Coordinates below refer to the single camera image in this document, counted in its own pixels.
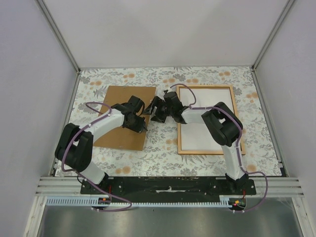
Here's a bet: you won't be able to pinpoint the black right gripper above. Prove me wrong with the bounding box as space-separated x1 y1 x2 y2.
142 96 174 123

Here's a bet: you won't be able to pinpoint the wooden picture frame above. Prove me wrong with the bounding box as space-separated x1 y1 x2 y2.
176 84 246 156

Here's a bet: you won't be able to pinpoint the brown cardboard backing board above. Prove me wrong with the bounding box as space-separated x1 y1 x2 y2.
93 85 156 151

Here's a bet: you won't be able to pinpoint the building photo print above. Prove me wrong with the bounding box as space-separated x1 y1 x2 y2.
179 87 242 151

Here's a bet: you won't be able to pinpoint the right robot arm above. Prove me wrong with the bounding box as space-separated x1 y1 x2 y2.
142 90 249 195

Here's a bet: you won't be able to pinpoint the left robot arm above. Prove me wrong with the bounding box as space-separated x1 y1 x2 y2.
55 96 147 194

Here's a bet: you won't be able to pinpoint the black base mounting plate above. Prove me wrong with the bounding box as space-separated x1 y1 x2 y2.
80 175 257 203

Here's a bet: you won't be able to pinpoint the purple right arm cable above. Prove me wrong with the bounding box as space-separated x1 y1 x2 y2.
170 83 269 213

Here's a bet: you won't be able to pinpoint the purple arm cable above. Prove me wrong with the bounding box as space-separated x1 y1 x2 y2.
170 83 269 213
61 101 133 212

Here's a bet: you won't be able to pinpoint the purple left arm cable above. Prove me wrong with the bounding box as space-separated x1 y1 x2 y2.
61 101 133 212

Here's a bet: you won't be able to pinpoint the light blue cable duct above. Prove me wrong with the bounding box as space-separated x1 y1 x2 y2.
46 197 240 208

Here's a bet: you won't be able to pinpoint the left aluminium corner post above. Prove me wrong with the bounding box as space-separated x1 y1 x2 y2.
35 0 81 74

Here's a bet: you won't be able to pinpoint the aluminium corner post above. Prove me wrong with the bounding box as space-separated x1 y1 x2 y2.
35 0 81 74
252 0 296 71

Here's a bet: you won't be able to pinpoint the aluminium rail frame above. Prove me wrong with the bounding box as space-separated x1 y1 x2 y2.
23 158 316 237

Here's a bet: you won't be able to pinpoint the right aluminium corner post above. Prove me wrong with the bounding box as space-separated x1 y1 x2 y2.
252 0 296 71

